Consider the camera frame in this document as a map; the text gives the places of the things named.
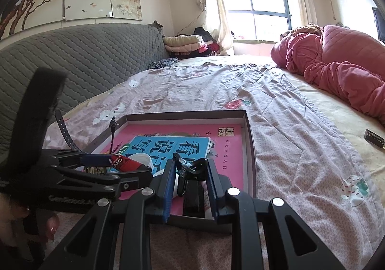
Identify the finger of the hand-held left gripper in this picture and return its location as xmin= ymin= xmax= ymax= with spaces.
xmin=56 ymin=150 xmax=121 ymax=168
xmin=54 ymin=165 xmax=154 ymax=201

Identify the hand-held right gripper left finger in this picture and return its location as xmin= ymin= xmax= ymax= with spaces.
xmin=39 ymin=159 xmax=176 ymax=270

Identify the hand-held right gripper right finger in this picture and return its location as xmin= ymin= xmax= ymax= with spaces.
xmin=206 ymin=159 xmax=346 ymax=270

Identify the red packet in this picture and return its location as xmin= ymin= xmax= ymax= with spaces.
xmin=109 ymin=154 xmax=145 ymax=172

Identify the yellow watch with black strap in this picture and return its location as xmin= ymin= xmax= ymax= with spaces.
xmin=54 ymin=109 xmax=119 ymax=154

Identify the white earbuds case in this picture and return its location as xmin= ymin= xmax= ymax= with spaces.
xmin=138 ymin=154 xmax=155 ymax=170

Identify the grey cardboard box tray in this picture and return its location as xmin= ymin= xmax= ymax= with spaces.
xmin=87 ymin=110 xmax=257 ymax=234

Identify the person's left hand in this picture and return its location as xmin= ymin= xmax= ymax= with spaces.
xmin=0 ymin=192 xmax=61 ymax=246

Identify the pink and blue book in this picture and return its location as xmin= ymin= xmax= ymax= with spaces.
xmin=99 ymin=122 xmax=244 ymax=216

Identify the grey quilted headboard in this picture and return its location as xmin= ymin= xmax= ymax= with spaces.
xmin=0 ymin=21 xmax=170 ymax=165

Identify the dark patterned cloth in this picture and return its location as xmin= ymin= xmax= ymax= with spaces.
xmin=149 ymin=58 xmax=179 ymax=70

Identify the cream folded blanket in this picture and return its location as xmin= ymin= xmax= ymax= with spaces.
xmin=162 ymin=35 xmax=208 ymax=55

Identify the pile of dark clothes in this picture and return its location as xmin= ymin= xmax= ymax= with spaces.
xmin=170 ymin=27 xmax=225 ymax=58

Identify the small black box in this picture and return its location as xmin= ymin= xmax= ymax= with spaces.
xmin=364 ymin=129 xmax=385 ymax=150

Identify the pink quilt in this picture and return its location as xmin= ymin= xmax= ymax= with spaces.
xmin=270 ymin=25 xmax=385 ymax=124

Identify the tan knitted cloth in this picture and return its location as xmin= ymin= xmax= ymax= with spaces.
xmin=281 ymin=25 xmax=324 ymax=37

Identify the black flat television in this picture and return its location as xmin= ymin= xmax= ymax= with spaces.
xmin=372 ymin=7 xmax=385 ymax=43

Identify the window with dark frame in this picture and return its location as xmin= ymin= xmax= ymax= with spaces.
xmin=219 ymin=0 xmax=294 ymax=43

